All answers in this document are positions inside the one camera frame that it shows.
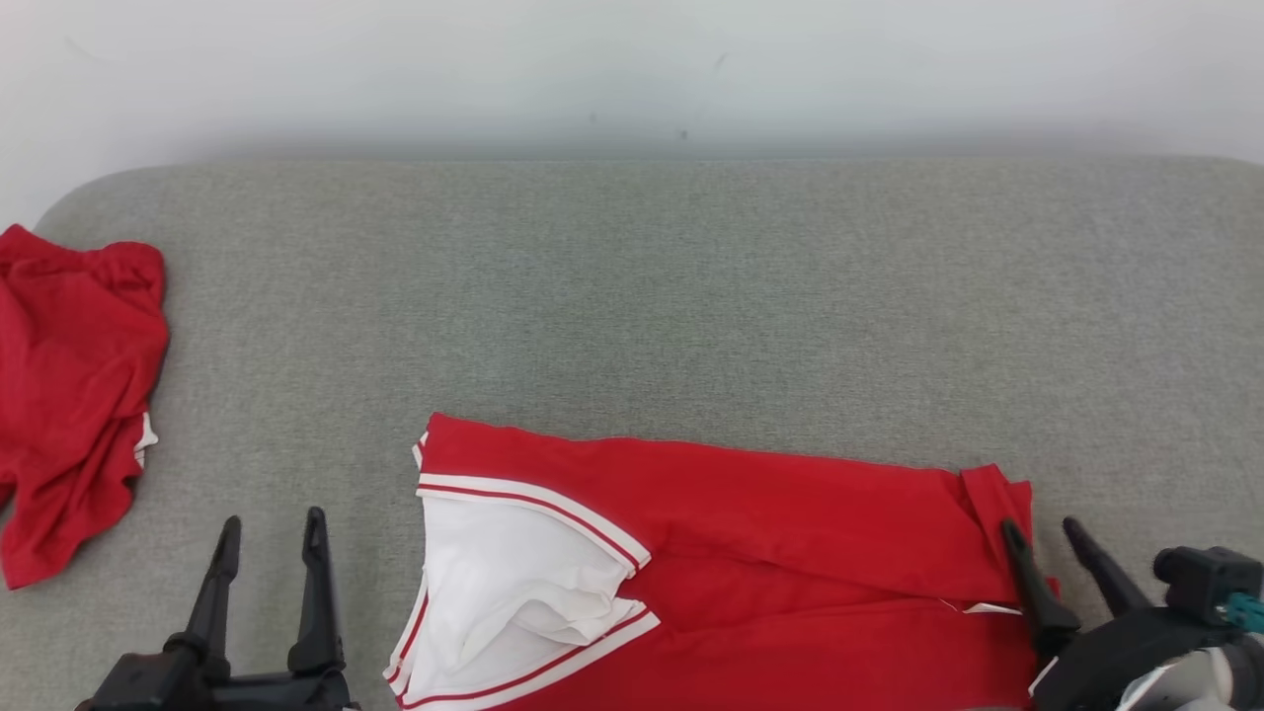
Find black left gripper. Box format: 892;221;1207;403
77;508;356;711

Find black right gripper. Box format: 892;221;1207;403
1002;516;1264;711

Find red shorts with white trim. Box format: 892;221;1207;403
0;224;171;591

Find red jersey number 23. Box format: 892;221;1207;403
383;413;1063;711

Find grey fabric sofa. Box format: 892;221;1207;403
0;158;1264;711

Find black cable with teal plug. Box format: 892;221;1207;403
1220;591;1264;635

